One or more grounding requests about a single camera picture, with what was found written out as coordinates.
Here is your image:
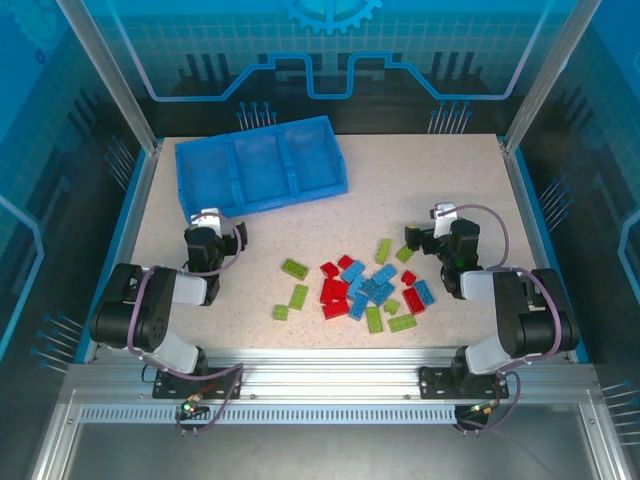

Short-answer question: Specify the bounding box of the blue three-compartment plastic bin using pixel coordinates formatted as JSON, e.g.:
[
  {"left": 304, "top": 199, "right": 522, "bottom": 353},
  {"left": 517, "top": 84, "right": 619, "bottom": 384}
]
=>
[{"left": 173, "top": 115, "right": 350, "bottom": 217}]

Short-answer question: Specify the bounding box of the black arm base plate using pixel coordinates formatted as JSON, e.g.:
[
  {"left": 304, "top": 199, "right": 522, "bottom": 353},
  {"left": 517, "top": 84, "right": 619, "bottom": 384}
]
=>
[
  {"left": 418, "top": 365, "right": 510, "bottom": 400},
  {"left": 152, "top": 367, "right": 244, "bottom": 400}
]

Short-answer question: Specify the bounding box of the slotted grey cable duct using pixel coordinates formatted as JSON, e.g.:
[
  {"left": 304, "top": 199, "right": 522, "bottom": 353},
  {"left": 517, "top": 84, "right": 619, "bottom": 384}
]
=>
[{"left": 78, "top": 405, "right": 459, "bottom": 426}]

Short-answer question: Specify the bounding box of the aluminium side rail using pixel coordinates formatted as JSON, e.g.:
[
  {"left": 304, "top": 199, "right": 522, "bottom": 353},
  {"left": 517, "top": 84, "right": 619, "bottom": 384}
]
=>
[
  {"left": 499, "top": 137, "right": 576, "bottom": 351},
  {"left": 82, "top": 139, "right": 166, "bottom": 366}
]

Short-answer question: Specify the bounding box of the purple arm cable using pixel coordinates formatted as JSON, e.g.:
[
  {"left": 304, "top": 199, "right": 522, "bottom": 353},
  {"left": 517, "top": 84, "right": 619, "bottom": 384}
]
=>
[
  {"left": 124, "top": 209, "right": 246, "bottom": 437},
  {"left": 449, "top": 203, "right": 571, "bottom": 437}
]

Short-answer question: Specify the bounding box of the metal lower shelf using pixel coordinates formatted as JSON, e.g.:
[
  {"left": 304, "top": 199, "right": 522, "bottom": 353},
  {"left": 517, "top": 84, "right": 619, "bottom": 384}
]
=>
[{"left": 29, "top": 389, "right": 631, "bottom": 480}]

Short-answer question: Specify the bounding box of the aluminium frame post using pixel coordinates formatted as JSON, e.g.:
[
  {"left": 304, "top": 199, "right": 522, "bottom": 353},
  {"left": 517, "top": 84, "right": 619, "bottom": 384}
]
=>
[
  {"left": 501, "top": 0, "right": 602, "bottom": 154},
  {"left": 53, "top": 0, "right": 165, "bottom": 154}
]

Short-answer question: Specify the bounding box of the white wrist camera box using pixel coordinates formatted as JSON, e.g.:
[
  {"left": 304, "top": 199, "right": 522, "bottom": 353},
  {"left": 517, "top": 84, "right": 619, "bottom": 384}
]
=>
[
  {"left": 432, "top": 202, "right": 457, "bottom": 239},
  {"left": 191, "top": 207, "right": 224, "bottom": 236}
]

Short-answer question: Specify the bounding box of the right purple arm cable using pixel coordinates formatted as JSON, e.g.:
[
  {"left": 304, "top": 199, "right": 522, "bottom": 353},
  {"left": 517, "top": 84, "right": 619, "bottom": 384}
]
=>
[{"left": 449, "top": 203, "right": 571, "bottom": 437}]

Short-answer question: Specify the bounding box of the wide aluminium mounting rail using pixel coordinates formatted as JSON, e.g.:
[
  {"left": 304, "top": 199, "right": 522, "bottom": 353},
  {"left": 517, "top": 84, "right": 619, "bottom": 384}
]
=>
[{"left": 63, "top": 348, "right": 601, "bottom": 401}]

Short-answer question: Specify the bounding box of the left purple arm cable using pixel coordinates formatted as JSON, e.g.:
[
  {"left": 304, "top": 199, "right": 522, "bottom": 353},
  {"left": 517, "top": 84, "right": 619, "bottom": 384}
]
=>
[{"left": 124, "top": 209, "right": 246, "bottom": 437}]

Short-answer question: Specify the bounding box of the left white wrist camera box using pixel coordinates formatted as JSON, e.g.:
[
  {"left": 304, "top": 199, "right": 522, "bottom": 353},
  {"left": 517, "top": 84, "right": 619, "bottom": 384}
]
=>
[{"left": 191, "top": 207, "right": 224, "bottom": 236}]

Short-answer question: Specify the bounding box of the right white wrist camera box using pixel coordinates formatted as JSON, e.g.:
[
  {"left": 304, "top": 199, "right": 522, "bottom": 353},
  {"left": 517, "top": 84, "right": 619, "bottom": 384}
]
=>
[{"left": 432, "top": 202, "right": 457, "bottom": 239}]

